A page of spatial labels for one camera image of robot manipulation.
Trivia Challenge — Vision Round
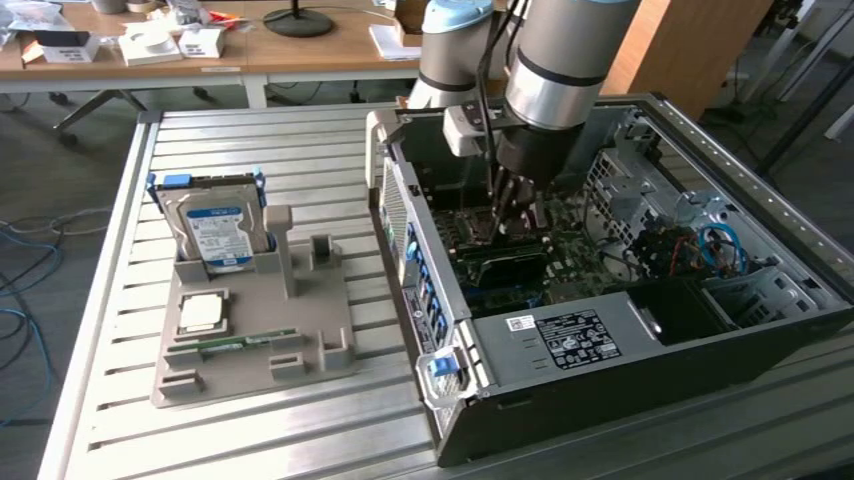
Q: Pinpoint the blue case release latch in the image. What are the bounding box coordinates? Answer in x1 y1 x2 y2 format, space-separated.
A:
426 351 467 377

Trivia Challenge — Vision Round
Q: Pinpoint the hard disk in blue carrier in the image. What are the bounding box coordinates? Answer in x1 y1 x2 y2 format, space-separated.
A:
144 167 279 274

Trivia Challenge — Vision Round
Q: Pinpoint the wooden desk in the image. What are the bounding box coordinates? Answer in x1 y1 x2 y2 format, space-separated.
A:
246 0 432 109
0 0 268 109

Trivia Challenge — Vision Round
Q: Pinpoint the white box with black lid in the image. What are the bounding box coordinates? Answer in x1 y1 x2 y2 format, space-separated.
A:
36 29 102 64

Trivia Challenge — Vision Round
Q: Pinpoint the grey floor cable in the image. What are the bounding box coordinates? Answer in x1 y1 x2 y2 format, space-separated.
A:
0 206 114 237

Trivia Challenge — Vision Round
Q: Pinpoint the black lamp base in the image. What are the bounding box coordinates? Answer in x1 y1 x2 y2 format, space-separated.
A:
262 0 335 39

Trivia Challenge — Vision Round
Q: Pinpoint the blue wire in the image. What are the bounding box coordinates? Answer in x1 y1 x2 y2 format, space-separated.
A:
693 222 750 279

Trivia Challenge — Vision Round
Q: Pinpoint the CPU socket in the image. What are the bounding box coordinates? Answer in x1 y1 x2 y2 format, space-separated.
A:
459 208 499 244

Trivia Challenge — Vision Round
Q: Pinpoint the green RAM stick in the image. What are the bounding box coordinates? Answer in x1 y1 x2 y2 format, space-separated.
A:
167 328 300 354

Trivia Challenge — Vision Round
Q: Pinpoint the grey parts rack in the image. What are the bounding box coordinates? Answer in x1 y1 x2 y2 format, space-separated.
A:
150 204 362 409

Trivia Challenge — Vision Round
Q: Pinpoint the silver CPU chip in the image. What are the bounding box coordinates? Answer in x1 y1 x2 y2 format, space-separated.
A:
178 294 226 331

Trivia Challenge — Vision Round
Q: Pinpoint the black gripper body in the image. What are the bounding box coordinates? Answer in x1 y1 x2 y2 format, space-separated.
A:
493 122 587 189

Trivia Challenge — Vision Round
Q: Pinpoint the wooden cabinet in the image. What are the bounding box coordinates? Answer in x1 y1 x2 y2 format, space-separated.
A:
599 0 779 121

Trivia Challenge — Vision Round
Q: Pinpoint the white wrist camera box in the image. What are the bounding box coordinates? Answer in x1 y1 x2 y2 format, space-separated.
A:
443 102 499 157

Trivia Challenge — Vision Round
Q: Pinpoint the small white labelled box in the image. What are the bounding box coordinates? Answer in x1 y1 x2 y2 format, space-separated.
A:
178 27 226 59

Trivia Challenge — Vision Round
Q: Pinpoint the orange wire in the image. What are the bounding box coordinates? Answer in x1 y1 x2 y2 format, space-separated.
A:
673 235 703 272

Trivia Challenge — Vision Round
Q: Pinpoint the open grey PC case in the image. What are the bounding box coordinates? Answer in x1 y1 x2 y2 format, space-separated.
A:
364 92 854 469

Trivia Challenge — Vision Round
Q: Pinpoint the blue floor cable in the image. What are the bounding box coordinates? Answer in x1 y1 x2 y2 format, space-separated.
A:
0 219 66 427

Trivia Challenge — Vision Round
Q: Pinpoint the brown cardboard box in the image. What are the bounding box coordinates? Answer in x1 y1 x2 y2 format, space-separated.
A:
392 0 430 49

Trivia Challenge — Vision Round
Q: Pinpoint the white paper stack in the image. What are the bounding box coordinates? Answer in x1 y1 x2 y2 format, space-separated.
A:
368 23 423 62

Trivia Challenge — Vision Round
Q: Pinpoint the grey power supply unit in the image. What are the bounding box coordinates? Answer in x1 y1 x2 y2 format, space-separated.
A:
466 292 662 389

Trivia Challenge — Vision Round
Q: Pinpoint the white box with tape roll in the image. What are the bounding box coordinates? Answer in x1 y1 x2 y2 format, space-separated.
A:
118 28 184 67

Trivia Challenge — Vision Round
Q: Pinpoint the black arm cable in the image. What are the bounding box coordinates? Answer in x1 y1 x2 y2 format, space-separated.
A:
478 0 533 166

